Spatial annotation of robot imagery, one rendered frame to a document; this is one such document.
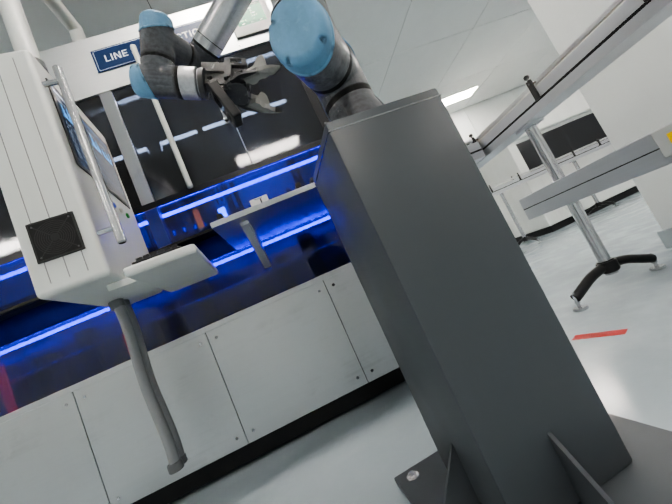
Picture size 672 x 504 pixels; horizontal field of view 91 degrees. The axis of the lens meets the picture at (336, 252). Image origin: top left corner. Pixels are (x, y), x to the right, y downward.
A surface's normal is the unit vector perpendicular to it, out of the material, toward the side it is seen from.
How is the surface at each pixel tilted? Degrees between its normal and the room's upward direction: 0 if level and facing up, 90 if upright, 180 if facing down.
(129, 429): 90
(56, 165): 90
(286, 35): 98
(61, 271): 90
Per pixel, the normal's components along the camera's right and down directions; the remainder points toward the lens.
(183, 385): 0.09, -0.17
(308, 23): -0.33, 0.18
